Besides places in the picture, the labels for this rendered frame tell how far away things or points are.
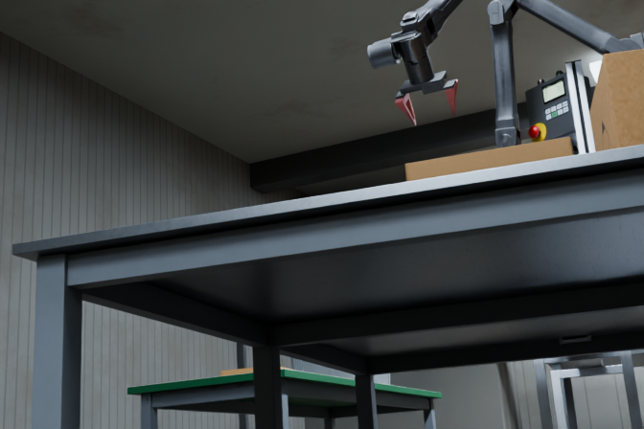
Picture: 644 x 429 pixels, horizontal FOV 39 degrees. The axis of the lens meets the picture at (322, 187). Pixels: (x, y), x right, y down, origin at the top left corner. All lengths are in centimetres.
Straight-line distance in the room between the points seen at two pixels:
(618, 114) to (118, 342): 397
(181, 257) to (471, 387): 524
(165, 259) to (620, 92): 88
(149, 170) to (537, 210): 455
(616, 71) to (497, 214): 47
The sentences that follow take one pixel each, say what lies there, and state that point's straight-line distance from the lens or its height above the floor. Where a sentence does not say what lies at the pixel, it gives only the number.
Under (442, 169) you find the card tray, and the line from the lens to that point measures 144.
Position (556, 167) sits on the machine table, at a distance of 139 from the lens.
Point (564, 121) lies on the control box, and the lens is 270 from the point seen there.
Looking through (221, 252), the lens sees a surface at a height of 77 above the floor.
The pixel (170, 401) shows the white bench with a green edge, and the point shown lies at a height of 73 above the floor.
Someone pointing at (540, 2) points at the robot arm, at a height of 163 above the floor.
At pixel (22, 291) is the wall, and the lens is 476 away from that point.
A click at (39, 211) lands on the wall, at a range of 494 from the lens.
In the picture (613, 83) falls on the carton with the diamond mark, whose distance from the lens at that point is 177.
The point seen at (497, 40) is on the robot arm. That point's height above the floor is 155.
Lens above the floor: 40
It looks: 18 degrees up
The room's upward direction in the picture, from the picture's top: 4 degrees counter-clockwise
